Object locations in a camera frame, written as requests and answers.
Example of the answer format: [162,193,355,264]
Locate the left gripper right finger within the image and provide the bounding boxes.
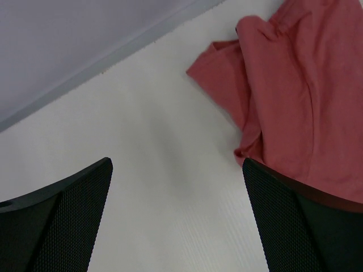
[242,159,362,271]

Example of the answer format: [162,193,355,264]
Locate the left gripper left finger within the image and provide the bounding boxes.
[1,158,113,272]

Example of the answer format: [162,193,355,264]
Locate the salmon pink t shirt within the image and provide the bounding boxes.
[187,1,362,202]

